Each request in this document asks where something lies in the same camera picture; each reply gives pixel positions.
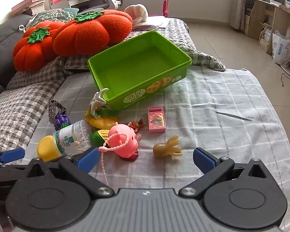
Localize brown reindeer toy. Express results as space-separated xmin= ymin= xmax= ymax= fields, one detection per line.
xmin=128 ymin=118 xmax=146 ymax=132

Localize yellow pumpkin toy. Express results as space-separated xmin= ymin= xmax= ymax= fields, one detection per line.
xmin=84 ymin=105 xmax=120 ymax=128

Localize stack of books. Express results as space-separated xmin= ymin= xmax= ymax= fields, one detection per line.
xmin=12 ymin=0 xmax=45 ymax=16

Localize beige curtain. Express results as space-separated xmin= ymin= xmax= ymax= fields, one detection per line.
xmin=228 ymin=0 xmax=250 ymax=31

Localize large orange pumpkin cushion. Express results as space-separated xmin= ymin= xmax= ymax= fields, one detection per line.
xmin=52 ymin=9 xmax=133 ymax=56

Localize white papers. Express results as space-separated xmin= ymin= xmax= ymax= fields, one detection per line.
xmin=132 ymin=17 xmax=171 ymax=28

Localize pink card box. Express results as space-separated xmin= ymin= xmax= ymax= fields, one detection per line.
xmin=147 ymin=106 xmax=166 ymax=133

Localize grey plaid bed sheet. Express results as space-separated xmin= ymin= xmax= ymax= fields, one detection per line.
xmin=22 ymin=66 xmax=290 ymax=232

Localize white drink bottle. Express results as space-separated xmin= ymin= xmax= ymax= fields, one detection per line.
xmin=37 ymin=119 xmax=93 ymax=162

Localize pink pig toy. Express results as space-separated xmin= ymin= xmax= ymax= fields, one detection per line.
xmin=96 ymin=124 xmax=142 ymax=186

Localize grey checkered pillow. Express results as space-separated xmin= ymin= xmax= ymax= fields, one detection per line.
xmin=0 ymin=80 xmax=63 ymax=150
xmin=64 ymin=53 xmax=92 ymax=70
xmin=6 ymin=55 xmax=68 ymax=90

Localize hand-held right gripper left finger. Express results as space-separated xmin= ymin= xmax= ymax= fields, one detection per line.
xmin=24 ymin=147 xmax=115 ymax=200

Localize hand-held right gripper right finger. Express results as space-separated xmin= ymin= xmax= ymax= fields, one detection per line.
xmin=179 ymin=147 xmax=265 ymax=198

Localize purple grape toy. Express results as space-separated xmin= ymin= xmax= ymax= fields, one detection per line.
xmin=54 ymin=113 xmax=70 ymax=131

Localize cream starfish toy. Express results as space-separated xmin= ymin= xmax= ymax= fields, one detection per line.
xmin=89 ymin=88 xmax=110 ymax=116

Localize green plastic box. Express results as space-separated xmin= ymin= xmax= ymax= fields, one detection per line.
xmin=87 ymin=31 xmax=193 ymax=112

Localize white paper bag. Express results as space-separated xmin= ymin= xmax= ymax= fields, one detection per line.
xmin=272 ymin=30 xmax=290 ymax=68

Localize corn cob toy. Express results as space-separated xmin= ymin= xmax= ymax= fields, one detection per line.
xmin=90 ymin=129 xmax=110 ymax=148

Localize white plush toy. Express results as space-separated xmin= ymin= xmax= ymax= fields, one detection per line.
xmin=124 ymin=3 xmax=149 ymax=26

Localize black floor cable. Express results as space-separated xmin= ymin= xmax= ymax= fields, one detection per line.
xmin=280 ymin=72 xmax=290 ymax=87

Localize small orange pumpkin cushion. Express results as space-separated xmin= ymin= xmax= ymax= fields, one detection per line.
xmin=13 ymin=20 xmax=66 ymax=72

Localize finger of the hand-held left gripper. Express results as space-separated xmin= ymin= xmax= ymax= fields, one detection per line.
xmin=0 ymin=148 xmax=26 ymax=172

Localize grey upholstered headboard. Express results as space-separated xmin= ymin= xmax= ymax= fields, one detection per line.
xmin=0 ymin=13 xmax=33 ymax=97

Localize amber octopus toy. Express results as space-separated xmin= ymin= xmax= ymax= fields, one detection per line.
xmin=153 ymin=135 xmax=183 ymax=159

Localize red chair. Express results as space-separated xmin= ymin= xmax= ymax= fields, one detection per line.
xmin=162 ymin=0 xmax=170 ymax=18

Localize wooden desk with shelves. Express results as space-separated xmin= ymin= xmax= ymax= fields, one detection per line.
xmin=244 ymin=0 xmax=290 ymax=54

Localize teal patterned pillow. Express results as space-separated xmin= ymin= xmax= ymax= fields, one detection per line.
xmin=26 ymin=8 xmax=80 ymax=28

